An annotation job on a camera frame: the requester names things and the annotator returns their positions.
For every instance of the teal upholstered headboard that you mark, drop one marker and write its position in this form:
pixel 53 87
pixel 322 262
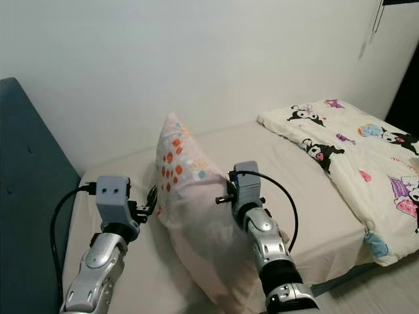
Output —
pixel 36 209

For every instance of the beige mattress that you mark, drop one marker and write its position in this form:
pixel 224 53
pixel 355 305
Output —
pixel 327 229

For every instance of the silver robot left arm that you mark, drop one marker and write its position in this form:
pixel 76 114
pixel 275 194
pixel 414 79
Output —
pixel 98 268

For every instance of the black wall picture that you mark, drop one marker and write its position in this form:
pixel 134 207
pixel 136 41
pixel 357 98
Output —
pixel 402 2

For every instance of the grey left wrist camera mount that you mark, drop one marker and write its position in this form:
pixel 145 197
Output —
pixel 113 199

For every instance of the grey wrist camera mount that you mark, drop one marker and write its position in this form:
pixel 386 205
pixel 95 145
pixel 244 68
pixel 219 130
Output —
pixel 247 186
pixel 113 199

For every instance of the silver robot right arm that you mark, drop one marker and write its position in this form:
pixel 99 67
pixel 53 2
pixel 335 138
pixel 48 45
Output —
pixel 275 255

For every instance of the cream cartoon print quilt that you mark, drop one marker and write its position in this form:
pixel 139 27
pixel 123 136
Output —
pixel 366 157

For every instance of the pink pillow with orange spots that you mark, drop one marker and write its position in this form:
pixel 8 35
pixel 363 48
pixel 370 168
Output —
pixel 203 222

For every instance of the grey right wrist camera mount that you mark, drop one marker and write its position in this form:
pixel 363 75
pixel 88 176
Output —
pixel 247 186

